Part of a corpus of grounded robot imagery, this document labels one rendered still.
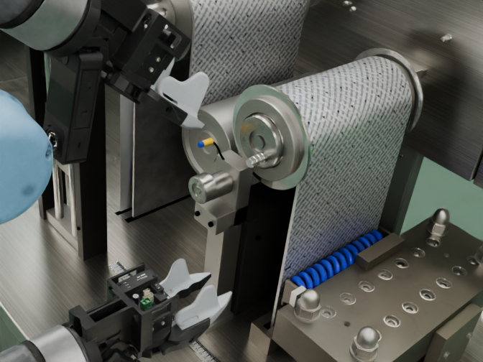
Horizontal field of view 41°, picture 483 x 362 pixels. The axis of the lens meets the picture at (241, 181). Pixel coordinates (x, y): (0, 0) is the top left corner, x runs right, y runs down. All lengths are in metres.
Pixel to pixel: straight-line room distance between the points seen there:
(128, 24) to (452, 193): 2.76
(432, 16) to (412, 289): 0.42
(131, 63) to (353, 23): 0.63
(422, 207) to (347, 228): 2.06
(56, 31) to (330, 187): 0.51
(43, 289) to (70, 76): 0.61
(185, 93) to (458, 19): 0.51
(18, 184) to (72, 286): 0.75
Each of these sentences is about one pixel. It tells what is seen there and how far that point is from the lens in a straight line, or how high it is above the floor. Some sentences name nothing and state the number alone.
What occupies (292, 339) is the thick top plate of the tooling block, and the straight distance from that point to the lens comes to 0.95.
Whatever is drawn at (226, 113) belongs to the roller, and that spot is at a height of 1.23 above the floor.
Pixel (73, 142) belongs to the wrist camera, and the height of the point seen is 1.37.
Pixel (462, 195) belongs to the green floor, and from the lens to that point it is 3.28.
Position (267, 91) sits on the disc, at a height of 1.31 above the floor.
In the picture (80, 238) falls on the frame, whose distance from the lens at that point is 1.17.
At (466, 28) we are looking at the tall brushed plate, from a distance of 1.05.
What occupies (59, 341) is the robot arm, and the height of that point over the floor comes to 1.15.
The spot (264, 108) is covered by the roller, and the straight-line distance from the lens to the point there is 0.86.
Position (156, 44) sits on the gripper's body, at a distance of 0.64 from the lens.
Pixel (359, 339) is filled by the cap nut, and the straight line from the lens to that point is 0.89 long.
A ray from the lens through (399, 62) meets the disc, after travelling 1.03.
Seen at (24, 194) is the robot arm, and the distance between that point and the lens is 0.42.
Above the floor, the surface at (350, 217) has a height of 1.09.
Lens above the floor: 1.70
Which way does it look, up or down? 34 degrees down
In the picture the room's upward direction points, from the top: 7 degrees clockwise
